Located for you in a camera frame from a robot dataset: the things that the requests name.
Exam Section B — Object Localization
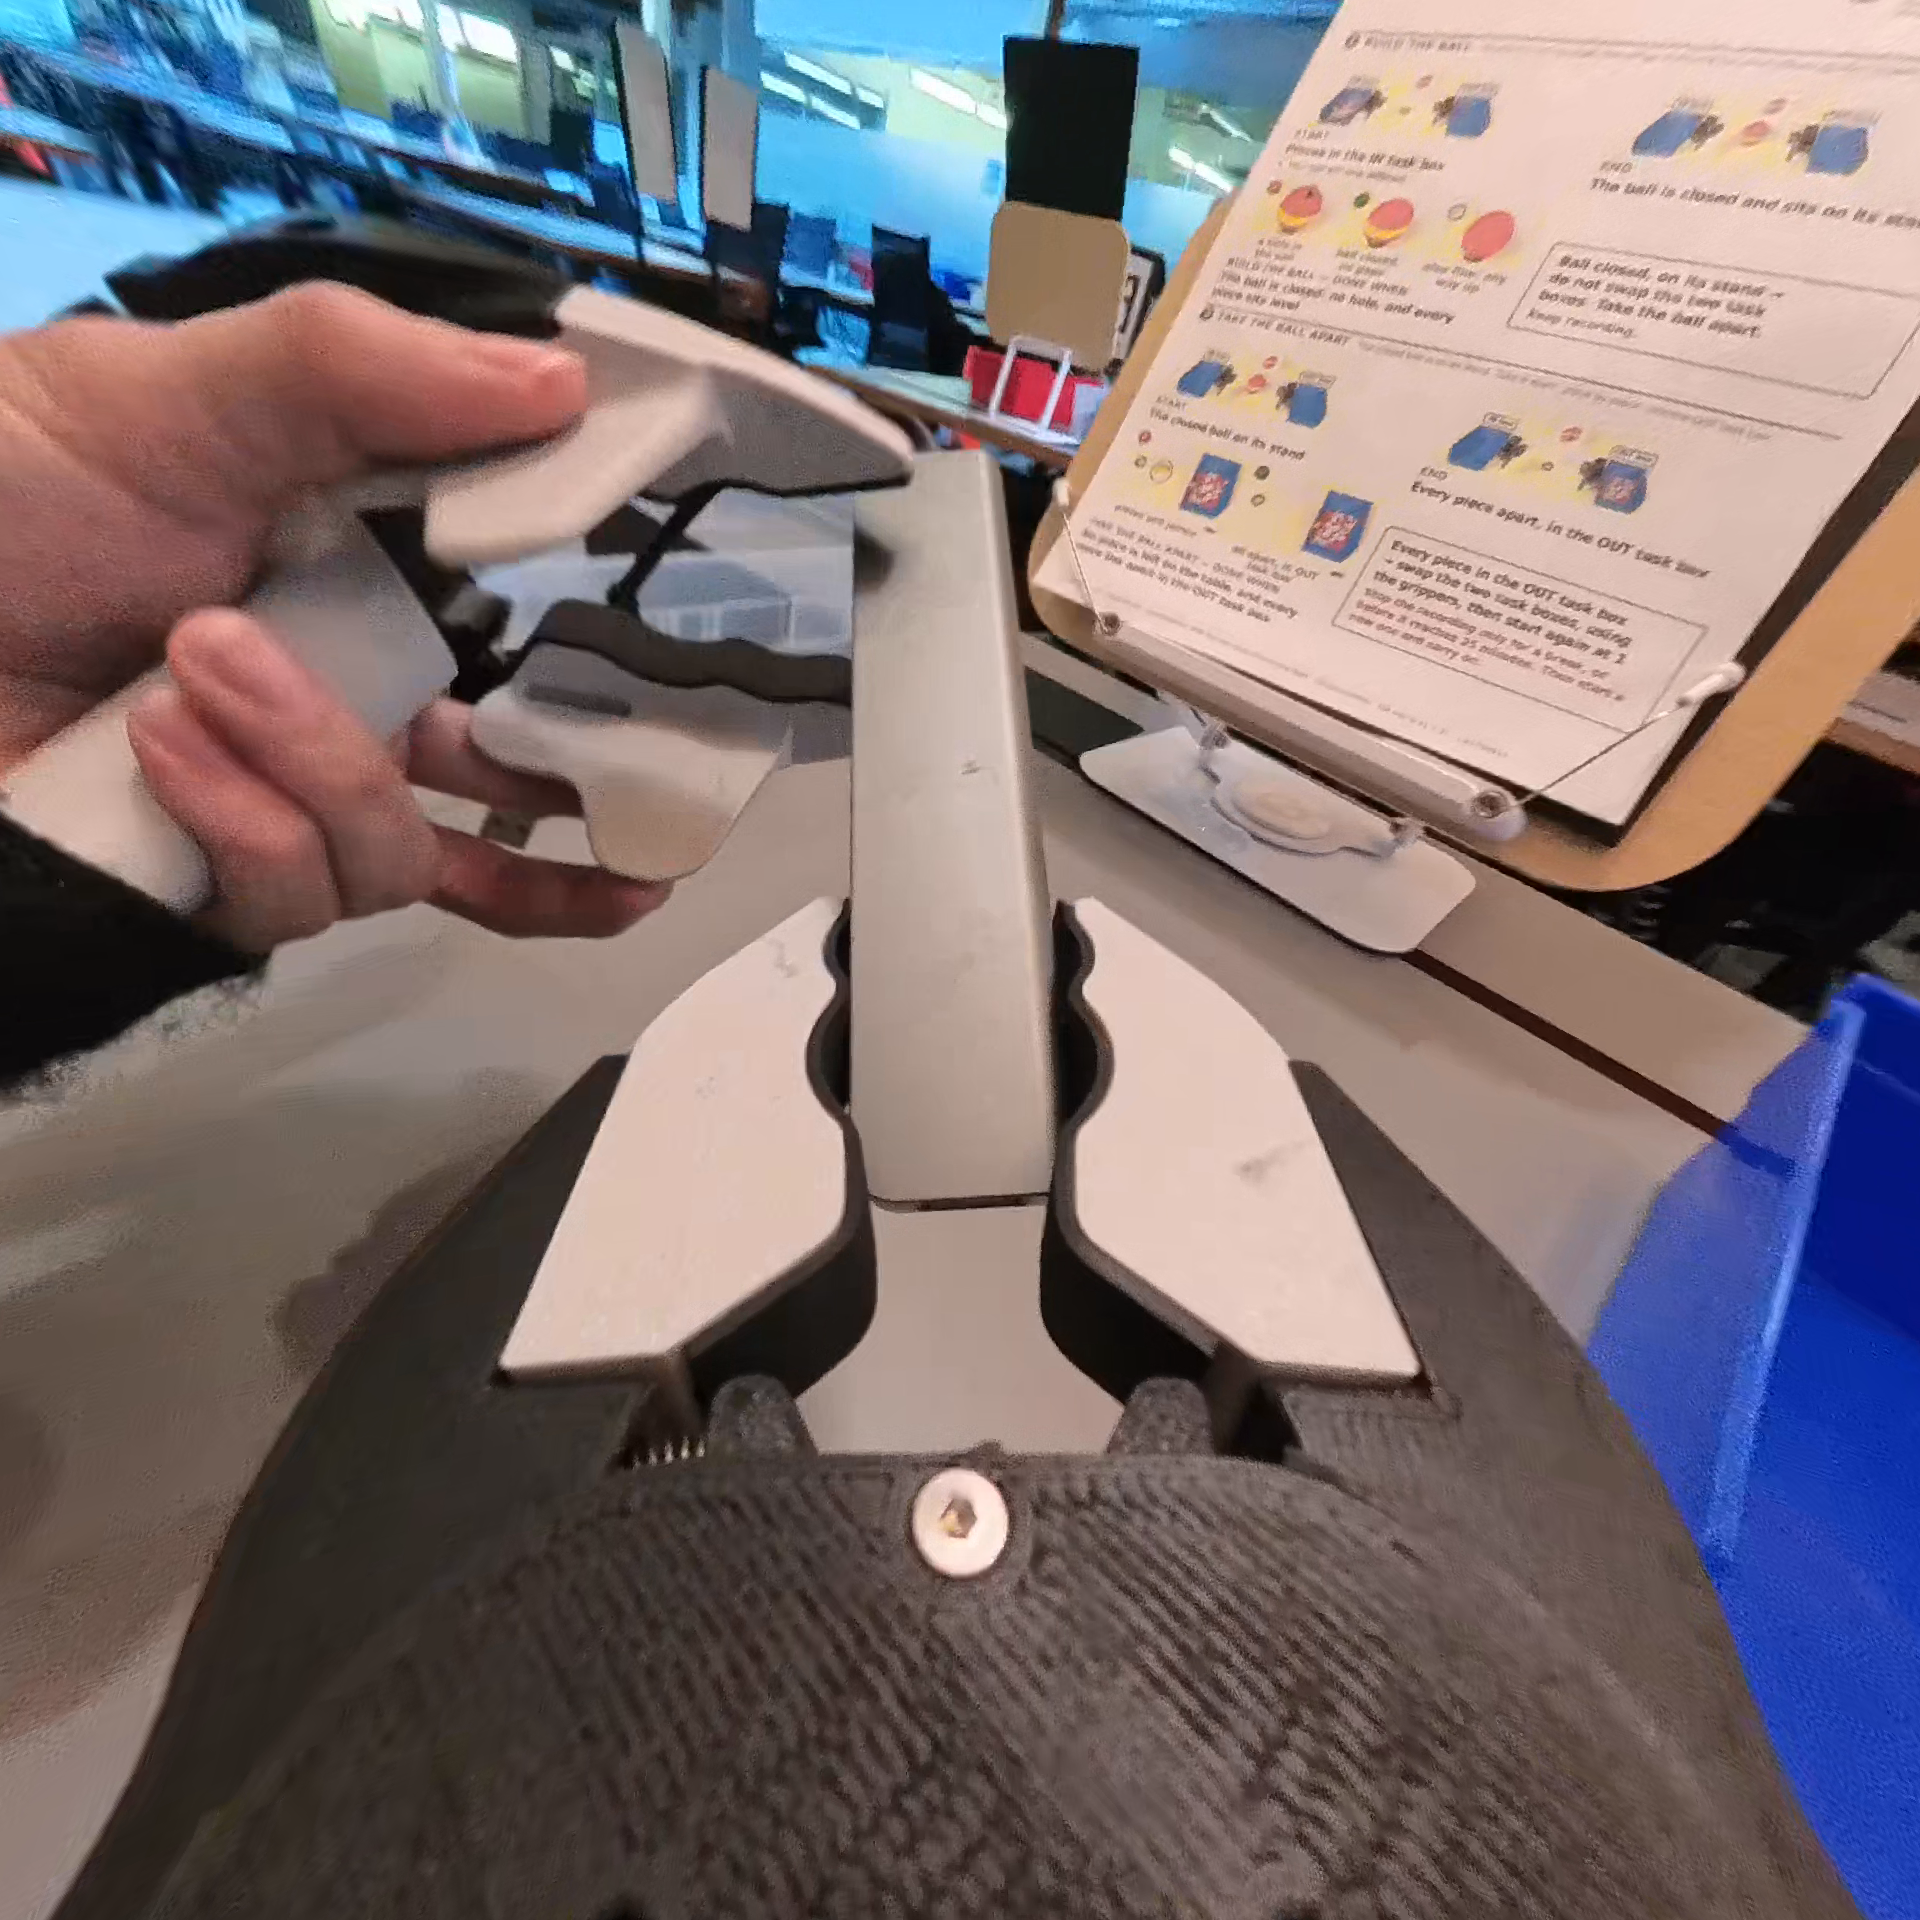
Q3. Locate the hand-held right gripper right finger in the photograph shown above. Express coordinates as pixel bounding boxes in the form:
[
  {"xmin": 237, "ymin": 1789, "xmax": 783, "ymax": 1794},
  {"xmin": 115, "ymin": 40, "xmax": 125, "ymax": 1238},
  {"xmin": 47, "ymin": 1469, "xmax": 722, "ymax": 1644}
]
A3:
[{"xmin": 1046, "ymin": 896, "xmax": 1425, "ymax": 1384}]

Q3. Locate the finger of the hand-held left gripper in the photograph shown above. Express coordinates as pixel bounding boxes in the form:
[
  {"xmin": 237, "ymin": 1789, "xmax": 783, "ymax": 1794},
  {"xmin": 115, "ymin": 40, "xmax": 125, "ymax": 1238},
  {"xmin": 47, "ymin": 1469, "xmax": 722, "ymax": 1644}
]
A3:
[
  {"xmin": 469, "ymin": 599, "xmax": 857, "ymax": 883},
  {"xmin": 422, "ymin": 285, "xmax": 916, "ymax": 567}
]

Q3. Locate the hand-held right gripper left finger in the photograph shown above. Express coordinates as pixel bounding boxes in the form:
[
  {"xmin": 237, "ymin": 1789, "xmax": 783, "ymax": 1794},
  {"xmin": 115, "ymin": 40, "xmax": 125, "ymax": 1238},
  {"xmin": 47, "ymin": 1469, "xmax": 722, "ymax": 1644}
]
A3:
[{"xmin": 499, "ymin": 896, "xmax": 876, "ymax": 1384}]

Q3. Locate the grey metal USB hub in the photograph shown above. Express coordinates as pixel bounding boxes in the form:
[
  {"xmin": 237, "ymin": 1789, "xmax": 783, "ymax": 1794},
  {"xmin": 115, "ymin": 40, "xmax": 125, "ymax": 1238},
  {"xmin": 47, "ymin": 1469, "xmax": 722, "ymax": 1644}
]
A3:
[{"xmin": 849, "ymin": 447, "xmax": 1060, "ymax": 1211}]

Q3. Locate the grey desk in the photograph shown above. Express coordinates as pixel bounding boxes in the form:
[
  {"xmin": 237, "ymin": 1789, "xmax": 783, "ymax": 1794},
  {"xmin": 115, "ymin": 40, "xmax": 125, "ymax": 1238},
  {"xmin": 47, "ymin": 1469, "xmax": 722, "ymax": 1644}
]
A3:
[{"xmin": 0, "ymin": 630, "xmax": 1818, "ymax": 1920}]

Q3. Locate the person's left hand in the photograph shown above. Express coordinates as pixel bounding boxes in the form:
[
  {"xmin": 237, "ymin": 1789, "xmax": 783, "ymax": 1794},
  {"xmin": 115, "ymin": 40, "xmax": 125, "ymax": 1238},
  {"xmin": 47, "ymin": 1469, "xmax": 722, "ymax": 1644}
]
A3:
[{"xmin": 0, "ymin": 282, "xmax": 674, "ymax": 952}]

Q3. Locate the instruction board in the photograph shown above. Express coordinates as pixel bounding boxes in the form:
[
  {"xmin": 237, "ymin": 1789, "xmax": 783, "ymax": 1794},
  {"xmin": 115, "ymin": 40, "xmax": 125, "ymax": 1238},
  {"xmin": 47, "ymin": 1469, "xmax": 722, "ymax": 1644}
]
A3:
[
  {"xmin": 613, "ymin": 20, "xmax": 681, "ymax": 207},
  {"xmin": 700, "ymin": 67, "xmax": 761, "ymax": 231}
]

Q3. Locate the white stand base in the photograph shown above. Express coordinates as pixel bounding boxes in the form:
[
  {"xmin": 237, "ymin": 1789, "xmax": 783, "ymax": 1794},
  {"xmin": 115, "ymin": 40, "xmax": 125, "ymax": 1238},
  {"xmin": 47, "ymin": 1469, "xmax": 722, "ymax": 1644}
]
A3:
[{"xmin": 1079, "ymin": 718, "xmax": 1479, "ymax": 957}]

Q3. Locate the red plastic bin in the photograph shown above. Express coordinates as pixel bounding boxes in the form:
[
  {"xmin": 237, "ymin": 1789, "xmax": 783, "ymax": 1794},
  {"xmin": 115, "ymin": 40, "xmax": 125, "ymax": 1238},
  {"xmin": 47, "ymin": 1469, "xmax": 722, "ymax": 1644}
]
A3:
[{"xmin": 961, "ymin": 343, "xmax": 1085, "ymax": 442}]

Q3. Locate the wooden document stand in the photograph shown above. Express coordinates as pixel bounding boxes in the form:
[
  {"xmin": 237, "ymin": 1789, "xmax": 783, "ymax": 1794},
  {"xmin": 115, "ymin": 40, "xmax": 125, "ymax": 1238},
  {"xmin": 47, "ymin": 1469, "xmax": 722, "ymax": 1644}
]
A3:
[
  {"xmin": 986, "ymin": 199, "xmax": 1131, "ymax": 365},
  {"xmin": 1026, "ymin": 180, "xmax": 1920, "ymax": 896}
]

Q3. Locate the black backing board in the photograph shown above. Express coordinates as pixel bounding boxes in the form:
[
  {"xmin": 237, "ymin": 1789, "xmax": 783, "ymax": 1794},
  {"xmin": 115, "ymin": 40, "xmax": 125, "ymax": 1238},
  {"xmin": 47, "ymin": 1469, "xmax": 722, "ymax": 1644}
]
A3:
[{"xmin": 998, "ymin": 37, "xmax": 1140, "ymax": 205}]

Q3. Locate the blue plastic bin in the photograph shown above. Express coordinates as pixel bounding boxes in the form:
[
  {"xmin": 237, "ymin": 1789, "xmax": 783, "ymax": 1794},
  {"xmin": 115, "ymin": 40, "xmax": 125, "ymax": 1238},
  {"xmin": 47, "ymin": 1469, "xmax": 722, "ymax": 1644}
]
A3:
[{"xmin": 1587, "ymin": 971, "xmax": 1920, "ymax": 1920}]

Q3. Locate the printed instruction sheet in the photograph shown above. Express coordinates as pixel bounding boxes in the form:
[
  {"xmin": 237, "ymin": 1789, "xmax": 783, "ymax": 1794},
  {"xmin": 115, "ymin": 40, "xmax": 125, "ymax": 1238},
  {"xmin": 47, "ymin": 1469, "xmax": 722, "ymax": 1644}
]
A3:
[{"xmin": 1049, "ymin": 0, "xmax": 1920, "ymax": 830}]

